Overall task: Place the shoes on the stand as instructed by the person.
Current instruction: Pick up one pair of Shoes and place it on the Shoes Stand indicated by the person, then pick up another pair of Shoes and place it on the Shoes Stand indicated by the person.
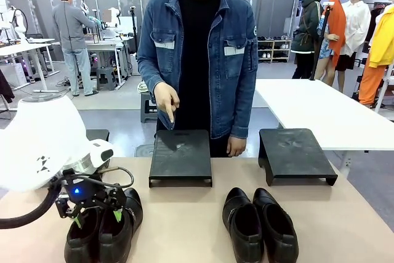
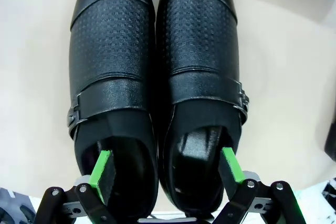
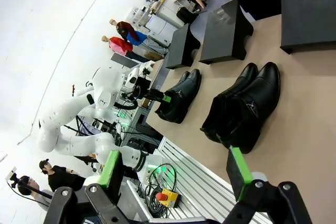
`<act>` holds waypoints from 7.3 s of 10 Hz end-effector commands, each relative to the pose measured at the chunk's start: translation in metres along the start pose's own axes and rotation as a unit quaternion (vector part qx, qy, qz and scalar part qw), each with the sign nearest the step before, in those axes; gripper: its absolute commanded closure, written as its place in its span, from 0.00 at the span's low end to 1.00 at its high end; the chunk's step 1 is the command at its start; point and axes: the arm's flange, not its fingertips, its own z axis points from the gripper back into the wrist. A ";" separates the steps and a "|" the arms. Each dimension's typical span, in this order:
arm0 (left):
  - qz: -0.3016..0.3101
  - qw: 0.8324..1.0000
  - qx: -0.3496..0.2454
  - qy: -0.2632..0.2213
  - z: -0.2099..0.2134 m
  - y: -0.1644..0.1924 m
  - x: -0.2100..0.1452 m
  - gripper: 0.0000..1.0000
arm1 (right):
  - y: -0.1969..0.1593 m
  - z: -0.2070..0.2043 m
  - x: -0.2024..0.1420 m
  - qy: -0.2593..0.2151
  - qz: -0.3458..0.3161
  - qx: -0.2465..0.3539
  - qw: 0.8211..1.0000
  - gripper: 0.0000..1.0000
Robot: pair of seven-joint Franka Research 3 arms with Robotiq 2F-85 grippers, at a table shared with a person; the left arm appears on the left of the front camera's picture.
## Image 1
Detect man in grey clothes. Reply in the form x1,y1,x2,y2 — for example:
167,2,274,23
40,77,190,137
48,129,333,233
51,0,100,97

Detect mannequin with orange vest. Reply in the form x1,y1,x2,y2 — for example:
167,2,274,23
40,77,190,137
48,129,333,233
313,0,348,87

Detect mannequin in yellow hoodie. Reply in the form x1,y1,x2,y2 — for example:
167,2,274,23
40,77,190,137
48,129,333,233
358,3,394,107

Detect large white table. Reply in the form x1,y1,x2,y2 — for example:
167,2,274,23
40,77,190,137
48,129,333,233
255,78,394,152

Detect person in denim jacket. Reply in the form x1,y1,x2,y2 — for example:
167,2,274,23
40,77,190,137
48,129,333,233
137,0,260,158

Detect wooden shoe rack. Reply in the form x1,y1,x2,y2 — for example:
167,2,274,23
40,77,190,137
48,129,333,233
256,37,292,64

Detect person's right forearm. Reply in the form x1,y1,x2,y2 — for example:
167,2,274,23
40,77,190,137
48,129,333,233
137,56,169,94

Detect mannequin in dark hoodie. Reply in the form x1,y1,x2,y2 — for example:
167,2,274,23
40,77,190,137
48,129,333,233
290,0,324,80

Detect figure in white shirt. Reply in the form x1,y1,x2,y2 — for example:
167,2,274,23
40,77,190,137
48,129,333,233
334,0,372,94

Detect black tripod with orange clamp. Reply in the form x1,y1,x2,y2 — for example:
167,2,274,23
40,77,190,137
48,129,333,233
308,1,336,82

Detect thick black cable hose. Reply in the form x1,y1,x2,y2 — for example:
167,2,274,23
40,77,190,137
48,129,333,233
0,179,64,230

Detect thin grey gripper cable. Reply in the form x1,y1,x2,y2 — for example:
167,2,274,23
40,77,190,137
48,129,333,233
97,166,135,190

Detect grey plastic stool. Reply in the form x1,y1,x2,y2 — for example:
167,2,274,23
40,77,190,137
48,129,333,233
140,91,159,124
95,66,118,91

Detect black camera tripod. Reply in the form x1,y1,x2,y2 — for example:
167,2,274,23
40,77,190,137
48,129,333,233
129,6,140,55

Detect white desk with metal legs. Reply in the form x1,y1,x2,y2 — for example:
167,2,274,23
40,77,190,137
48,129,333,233
0,38,61,93

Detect black shoe stand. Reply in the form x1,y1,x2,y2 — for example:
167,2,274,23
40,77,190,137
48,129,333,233
85,129,111,144
148,129,214,188
257,127,339,187

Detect person's left hand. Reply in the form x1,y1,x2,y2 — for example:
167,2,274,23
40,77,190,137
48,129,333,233
226,135,247,158

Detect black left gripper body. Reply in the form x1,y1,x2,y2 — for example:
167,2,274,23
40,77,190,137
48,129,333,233
55,169,127,219

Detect person's right hand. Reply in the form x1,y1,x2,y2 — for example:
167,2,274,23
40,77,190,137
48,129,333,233
153,81,181,131

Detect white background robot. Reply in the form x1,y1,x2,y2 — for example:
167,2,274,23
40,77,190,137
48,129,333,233
0,5,29,42

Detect person's left forearm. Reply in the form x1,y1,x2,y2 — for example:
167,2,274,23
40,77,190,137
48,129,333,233
229,68,260,139

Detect white workbench with equipment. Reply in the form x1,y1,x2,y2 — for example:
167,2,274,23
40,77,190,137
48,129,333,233
82,33,135,87

